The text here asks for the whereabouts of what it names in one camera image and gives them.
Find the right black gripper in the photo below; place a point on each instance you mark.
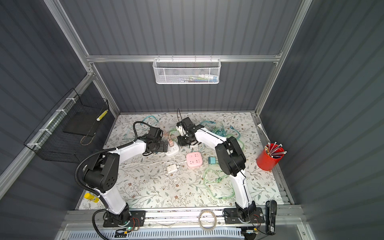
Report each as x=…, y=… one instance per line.
x=182, y=143

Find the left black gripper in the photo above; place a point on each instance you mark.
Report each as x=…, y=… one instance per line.
x=161, y=148

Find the pink charger plug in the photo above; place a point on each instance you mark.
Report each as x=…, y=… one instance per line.
x=171, y=142

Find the white power strip cube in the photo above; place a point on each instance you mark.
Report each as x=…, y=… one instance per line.
x=172, y=150

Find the pink power strip cube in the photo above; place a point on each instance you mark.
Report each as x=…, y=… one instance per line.
x=194, y=160

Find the teal charger plug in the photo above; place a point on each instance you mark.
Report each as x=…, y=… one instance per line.
x=212, y=160

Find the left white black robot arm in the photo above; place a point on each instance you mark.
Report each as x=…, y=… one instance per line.
x=98, y=173

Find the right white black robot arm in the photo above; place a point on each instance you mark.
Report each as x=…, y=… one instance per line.
x=231, y=159

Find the white power plug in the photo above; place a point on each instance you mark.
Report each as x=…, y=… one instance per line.
x=171, y=169

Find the red pen cup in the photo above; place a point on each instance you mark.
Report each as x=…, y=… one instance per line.
x=270, y=156

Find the yellow bottle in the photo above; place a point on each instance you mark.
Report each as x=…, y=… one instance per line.
x=91, y=197

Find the white wire mesh basket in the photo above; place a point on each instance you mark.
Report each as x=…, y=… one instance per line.
x=187, y=73

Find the black wire basket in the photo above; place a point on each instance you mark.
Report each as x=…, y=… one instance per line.
x=77, y=129

